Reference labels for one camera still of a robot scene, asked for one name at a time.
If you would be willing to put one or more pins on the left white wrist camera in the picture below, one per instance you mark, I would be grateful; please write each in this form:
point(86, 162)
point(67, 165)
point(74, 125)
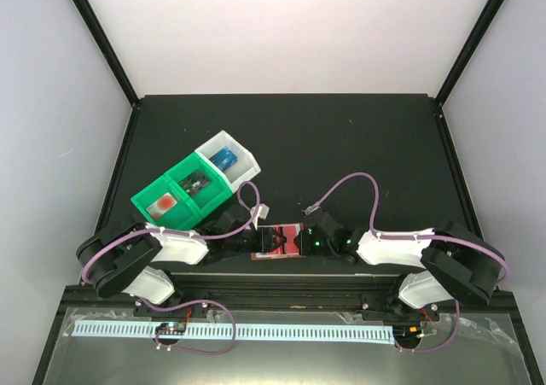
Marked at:
point(258, 213)

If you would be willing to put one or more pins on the black frame post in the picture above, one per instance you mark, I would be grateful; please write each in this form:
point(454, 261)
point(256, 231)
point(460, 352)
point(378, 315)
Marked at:
point(96, 30)
point(480, 27)

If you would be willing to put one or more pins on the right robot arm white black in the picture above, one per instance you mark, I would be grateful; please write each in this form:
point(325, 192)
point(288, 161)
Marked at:
point(449, 262)

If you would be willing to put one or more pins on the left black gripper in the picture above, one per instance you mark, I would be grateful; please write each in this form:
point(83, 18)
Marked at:
point(266, 240)

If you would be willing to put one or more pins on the black aluminium front rail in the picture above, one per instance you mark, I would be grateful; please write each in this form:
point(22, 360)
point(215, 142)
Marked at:
point(372, 297)

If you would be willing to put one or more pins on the small circuit board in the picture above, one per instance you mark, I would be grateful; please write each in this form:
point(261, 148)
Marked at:
point(171, 328)

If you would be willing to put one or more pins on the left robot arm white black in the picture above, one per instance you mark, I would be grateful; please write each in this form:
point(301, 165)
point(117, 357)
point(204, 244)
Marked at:
point(120, 258)

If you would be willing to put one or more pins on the red white card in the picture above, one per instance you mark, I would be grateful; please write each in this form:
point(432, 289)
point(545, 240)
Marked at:
point(161, 206)
point(289, 249)

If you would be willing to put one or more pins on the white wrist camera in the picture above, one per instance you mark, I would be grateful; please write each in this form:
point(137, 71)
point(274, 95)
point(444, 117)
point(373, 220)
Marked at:
point(310, 209)
point(258, 213)

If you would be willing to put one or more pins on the green bin near white bin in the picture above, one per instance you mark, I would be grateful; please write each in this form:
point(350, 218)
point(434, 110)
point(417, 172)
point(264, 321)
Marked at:
point(212, 196)

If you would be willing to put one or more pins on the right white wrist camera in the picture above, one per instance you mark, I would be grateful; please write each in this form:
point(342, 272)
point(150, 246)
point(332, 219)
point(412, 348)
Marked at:
point(310, 209)

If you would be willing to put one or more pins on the white plastic bin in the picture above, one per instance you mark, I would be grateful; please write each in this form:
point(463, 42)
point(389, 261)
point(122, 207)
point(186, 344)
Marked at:
point(246, 169)

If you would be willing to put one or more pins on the brown leather card holder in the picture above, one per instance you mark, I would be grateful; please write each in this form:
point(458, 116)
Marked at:
point(268, 256)

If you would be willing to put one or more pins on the white slotted cable duct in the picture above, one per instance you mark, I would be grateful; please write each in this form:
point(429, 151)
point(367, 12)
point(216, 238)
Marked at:
point(240, 332)

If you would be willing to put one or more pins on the green bin at end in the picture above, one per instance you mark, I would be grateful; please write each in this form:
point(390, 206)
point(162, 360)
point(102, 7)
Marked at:
point(183, 216)

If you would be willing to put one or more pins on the red white card in bin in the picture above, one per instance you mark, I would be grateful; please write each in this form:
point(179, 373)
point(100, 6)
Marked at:
point(161, 206)

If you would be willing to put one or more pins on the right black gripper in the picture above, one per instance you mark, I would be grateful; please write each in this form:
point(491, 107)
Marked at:
point(304, 246)

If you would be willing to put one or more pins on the right black frame post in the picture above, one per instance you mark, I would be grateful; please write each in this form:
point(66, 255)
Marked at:
point(480, 27)

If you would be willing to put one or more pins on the left black frame post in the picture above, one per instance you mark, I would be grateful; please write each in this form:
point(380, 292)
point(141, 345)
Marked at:
point(96, 30)

